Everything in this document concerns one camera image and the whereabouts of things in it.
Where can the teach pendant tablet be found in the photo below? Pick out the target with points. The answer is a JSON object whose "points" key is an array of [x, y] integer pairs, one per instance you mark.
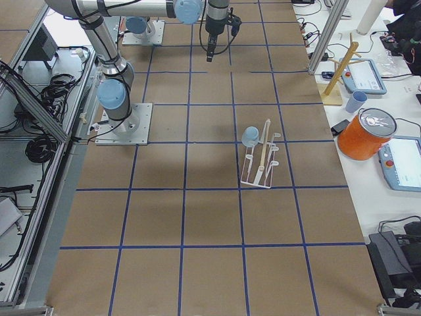
{"points": [[400, 162], [361, 75]]}

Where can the orange bucket with lid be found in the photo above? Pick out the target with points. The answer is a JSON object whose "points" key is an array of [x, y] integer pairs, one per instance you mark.
{"points": [[366, 134]]}

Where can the black smartphone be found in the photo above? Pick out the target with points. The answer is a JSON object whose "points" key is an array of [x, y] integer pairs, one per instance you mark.
{"points": [[338, 128]]}

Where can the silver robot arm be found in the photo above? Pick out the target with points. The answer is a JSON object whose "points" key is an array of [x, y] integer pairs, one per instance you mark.
{"points": [[90, 15], [140, 27]]}

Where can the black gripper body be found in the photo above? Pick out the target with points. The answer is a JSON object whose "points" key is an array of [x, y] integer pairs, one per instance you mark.
{"points": [[214, 28]]}

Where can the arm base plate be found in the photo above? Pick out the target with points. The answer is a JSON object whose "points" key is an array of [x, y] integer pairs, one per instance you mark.
{"points": [[131, 40], [133, 131]]}

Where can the blue cup on side table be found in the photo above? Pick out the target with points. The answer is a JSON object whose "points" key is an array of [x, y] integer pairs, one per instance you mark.
{"points": [[355, 102]]}

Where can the white wire cup rack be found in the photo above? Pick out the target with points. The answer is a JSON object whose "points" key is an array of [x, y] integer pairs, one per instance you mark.
{"points": [[259, 162]]}

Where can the aluminium frame post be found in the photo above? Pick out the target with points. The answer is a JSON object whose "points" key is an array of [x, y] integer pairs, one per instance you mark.
{"points": [[327, 33]]}

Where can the wooden mug tree stand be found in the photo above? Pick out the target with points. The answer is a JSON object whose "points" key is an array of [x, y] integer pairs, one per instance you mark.
{"points": [[330, 93]]}

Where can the light blue plastic cup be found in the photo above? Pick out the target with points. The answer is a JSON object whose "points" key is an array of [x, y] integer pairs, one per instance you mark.
{"points": [[250, 137]]}

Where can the lower teach pendant tablet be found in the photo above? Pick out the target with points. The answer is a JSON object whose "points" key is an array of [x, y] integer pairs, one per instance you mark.
{"points": [[400, 162]]}

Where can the upper teach pendant tablet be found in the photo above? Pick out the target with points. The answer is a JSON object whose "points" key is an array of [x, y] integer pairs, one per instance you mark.
{"points": [[361, 75]]}

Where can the black box on shelf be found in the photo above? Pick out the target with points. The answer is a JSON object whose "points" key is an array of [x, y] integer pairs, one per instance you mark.
{"points": [[43, 48]]}

